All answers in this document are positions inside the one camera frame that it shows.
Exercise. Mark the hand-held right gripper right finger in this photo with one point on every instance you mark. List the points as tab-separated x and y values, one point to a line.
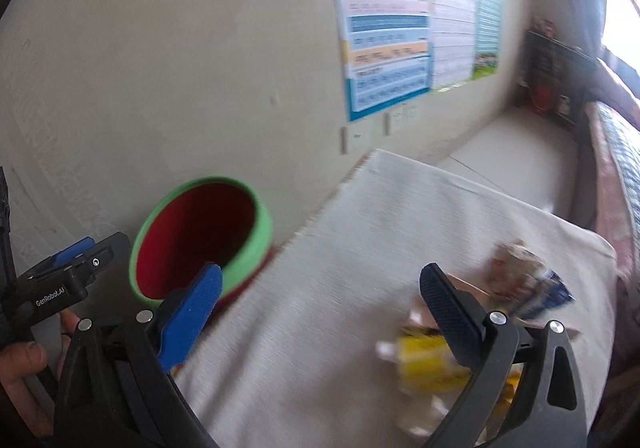
445	313

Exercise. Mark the blue wall poster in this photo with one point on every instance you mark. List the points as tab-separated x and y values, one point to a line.
385	28

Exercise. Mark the white chart wall poster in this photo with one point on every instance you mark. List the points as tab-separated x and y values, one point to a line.
452	28

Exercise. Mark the dark shelf unit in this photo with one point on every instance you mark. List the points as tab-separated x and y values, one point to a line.
555	63

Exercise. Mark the red container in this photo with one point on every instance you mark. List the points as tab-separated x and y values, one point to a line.
541	98

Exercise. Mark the plaid pillow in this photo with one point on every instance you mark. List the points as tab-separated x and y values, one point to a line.
625	153

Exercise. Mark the dark blue snack wrapper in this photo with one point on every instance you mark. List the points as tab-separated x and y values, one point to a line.
547	295

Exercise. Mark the yellow snack wrapper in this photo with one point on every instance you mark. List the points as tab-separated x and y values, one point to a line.
425	358

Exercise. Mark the green wall poster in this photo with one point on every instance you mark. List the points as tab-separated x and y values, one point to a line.
487	23

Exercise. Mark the brown cigarette box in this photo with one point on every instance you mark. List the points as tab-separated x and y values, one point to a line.
470	287

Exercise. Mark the white strawberry wrapper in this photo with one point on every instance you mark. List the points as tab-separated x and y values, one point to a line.
515	263

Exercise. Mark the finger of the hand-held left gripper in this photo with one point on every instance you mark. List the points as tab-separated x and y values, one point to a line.
75	250
55	295

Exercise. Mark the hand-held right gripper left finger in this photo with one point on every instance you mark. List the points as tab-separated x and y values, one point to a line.
192	318

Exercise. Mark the white table cloth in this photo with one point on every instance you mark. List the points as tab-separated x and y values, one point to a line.
350	253

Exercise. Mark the person's left hand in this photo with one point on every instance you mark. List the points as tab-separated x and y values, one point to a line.
20	368

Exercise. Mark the green and red bin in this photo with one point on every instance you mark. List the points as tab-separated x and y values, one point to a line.
200	228

